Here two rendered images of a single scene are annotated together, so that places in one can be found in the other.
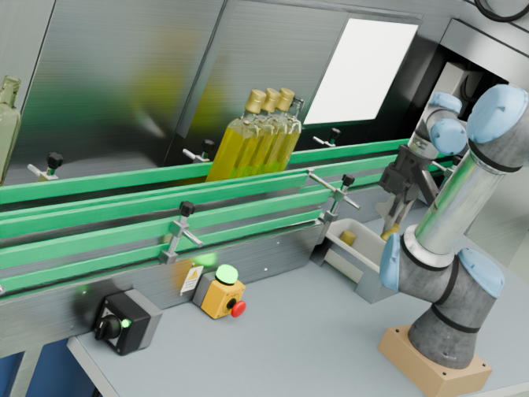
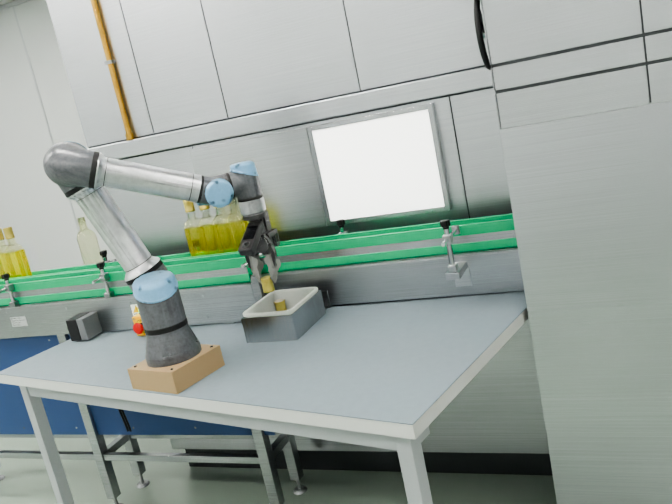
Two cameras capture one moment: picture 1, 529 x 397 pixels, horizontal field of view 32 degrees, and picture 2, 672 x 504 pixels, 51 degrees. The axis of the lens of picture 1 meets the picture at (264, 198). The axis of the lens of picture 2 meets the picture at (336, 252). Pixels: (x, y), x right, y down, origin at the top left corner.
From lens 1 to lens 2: 325 cm
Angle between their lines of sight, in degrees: 81
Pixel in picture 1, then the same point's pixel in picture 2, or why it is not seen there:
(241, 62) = not seen: hidden behind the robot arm
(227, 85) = not seen: hidden behind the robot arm
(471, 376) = (151, 372)
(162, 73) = (179, 203)
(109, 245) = (72, 284)
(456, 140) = not seen: hidden behind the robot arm
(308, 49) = (281, 164)
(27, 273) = (39, 295)
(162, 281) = (114, 310)
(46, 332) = (59, 327)
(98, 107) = (150, 228)
